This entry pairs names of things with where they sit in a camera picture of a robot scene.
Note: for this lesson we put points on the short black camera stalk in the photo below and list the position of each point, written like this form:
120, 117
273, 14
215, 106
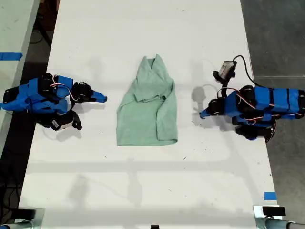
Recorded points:
225, 83
76, 120

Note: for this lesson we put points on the black white camera box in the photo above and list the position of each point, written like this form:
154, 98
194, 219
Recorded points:
59, 122

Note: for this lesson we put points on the pale green t-shirt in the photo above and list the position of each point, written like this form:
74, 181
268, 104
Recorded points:
143, 119

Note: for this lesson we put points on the grey metal bracket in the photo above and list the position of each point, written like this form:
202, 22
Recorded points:
40, 215

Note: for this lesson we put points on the silver metal bracket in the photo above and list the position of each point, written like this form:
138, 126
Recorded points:
257, 211

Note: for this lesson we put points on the small black box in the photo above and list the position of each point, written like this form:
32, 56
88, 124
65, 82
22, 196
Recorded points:
26, 214
273, 211

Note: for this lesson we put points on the grey metal pipe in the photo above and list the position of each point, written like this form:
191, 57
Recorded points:
278, 224
16, 225

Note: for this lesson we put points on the white side table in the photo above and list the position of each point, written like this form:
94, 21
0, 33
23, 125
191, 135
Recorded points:
14, 31

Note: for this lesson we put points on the long blue tape strip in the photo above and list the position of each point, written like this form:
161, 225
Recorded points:
10, 56

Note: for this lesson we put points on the small blue tape piece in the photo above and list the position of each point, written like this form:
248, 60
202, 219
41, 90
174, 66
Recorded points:
270, 196

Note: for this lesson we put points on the small black clamp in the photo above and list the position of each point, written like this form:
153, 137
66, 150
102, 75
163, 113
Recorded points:
155, 226

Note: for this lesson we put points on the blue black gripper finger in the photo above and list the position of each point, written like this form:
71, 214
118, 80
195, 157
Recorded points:
206, 111
97, 94
206, 115
96, 99

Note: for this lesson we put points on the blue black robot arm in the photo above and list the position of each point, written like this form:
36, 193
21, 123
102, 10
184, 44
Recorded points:
271, 102
35, 95

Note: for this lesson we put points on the black grey camera box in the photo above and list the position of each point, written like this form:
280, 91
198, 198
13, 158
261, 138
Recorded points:
228, 68

